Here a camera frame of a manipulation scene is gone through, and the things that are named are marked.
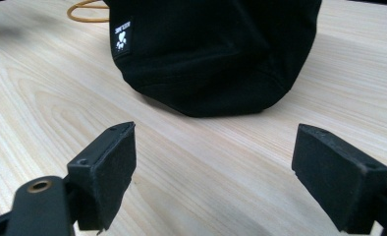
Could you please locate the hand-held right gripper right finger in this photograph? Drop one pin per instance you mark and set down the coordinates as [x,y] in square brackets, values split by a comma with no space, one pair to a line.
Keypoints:
[335,183]

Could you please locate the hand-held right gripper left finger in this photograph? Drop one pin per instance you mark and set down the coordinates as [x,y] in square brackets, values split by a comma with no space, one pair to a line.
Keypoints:
[106,177]

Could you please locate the black cloth bag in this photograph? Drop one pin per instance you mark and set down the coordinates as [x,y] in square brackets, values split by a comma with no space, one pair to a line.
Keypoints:
[211,55]

